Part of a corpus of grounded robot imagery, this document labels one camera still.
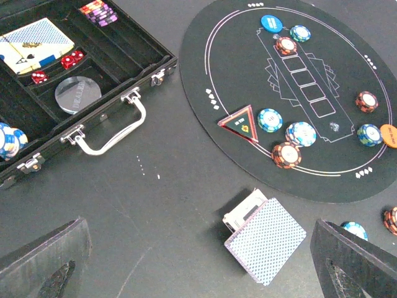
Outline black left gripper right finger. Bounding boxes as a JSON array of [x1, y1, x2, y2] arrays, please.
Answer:
[[310, 219, 396, 297]]

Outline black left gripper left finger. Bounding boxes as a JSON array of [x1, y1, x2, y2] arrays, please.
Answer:
[[1, 217, 92, 297]]

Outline green poker chip stack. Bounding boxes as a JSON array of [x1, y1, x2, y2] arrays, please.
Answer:
[[341, 222, 368, 241]]

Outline orange poker chip stack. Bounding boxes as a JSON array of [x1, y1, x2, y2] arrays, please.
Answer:
[[383, 206, 397, 235]]

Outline blue backed card deck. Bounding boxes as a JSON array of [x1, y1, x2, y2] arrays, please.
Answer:
[[224, 197, 306, 286]]

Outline orange chips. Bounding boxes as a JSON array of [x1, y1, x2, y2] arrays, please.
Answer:
[[271, 142, 301, 169], [355, 91, 378, 113], [275, 37, 297, 55]]

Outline orange big blind button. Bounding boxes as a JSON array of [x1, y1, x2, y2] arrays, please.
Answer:
[[380, 124, 397, 149]]

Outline blue white chips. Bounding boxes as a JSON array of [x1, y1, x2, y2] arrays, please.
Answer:
[[285, 122, 317, 147]]

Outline red triangular dealer button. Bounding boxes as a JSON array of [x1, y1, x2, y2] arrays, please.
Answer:
[[217, 105, 259, 143]]

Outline blue green fifty chips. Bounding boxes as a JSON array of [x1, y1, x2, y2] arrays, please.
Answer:
[[290, 25, 311, 42]]

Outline blue small blind button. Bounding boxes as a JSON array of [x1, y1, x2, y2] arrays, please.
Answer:
[[261, 15, 283, 34]]

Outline white playing card box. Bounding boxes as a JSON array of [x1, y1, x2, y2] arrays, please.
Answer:
[[222, 188, 268, 233]]

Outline chip row in case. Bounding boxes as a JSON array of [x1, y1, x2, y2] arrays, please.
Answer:
[[1, 122, 29, 161]]

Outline clear acrylic dealer puck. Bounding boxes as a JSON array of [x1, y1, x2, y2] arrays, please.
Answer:
[[55, 76, 102, 114]]

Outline round black poker mat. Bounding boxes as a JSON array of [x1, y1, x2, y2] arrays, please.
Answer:
[[180, 1, 396, 203]]

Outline black aluminium poker case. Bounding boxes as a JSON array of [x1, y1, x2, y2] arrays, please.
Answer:
[[1, 1, 177, 189]]

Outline red die pair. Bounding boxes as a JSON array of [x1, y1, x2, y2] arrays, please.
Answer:
[[61, 50, 84, 70]]

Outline card box in case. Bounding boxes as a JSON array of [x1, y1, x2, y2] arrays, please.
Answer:
[[1, 18, 74, 75]]

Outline purple chips in case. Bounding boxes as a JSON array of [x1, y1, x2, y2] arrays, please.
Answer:
[[79, 1, 118, 27]]

